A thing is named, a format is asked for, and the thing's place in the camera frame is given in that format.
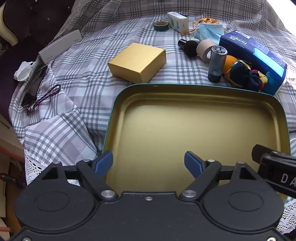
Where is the blue face mask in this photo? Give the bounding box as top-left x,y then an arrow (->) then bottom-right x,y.
193,22 -> 226,45

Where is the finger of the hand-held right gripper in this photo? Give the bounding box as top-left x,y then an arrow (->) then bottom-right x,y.
252,144 -> 278,167

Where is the gold cardboard box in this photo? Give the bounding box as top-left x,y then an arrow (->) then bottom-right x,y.
107,42 -> 167,84

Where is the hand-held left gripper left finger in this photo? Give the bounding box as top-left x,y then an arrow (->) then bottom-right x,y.
40,151 -> 118,202

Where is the beige tape roll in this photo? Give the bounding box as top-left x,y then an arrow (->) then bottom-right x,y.
196,39 -> 218,63

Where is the long white box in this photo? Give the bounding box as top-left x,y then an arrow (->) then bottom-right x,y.
38,29 -> 82,64

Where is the small black bottle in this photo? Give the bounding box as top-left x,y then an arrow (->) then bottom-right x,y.
178,39 -> 199,57

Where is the blue tissue pack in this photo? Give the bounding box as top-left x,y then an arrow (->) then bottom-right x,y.
218,30 -> 288,96

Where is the small white tissue packet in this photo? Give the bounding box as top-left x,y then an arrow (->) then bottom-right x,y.
167,11 -> 189,33

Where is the grey cylindrical bottle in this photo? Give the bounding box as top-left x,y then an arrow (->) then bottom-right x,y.
207,46 -> 227,83

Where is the purple braided lanyard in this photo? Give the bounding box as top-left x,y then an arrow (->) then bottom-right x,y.
25,84 -> 62,115

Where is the crumpled white paper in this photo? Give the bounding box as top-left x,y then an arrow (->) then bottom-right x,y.
14,61 -> 35,81

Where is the black flat device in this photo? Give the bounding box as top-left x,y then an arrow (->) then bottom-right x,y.
21,65 -> 48,107

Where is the green tape roll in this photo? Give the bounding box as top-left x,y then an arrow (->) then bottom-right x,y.
153,21 -> 170,31

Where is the gold metal tin tray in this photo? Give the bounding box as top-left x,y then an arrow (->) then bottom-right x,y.
102,83 -> 291,202

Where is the dark tufted headboard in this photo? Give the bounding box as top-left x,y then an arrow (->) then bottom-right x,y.
0,0 -> 77,116

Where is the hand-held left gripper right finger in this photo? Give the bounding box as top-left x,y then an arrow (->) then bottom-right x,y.
180,151 -> 262,201

